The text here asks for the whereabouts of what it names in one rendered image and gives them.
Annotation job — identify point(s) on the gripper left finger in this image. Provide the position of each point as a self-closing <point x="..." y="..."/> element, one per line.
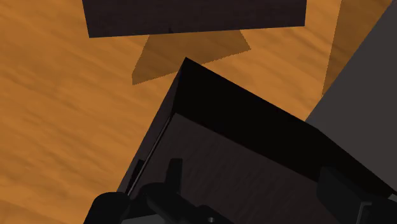
<point x="167" y="201"/>

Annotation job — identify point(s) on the grey box-shaped furniture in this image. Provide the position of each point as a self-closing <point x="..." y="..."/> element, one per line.
<point x="366" y="102"/>

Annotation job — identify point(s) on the dark robot stand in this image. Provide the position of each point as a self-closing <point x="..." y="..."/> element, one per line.
<point x="192" y="15"/>

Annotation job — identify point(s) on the dark wooden cabinet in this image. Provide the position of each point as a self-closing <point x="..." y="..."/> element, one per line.
<point x="235" y="124"/>

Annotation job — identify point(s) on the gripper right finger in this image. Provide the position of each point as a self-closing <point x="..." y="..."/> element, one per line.
<point x="344" y="192"/>

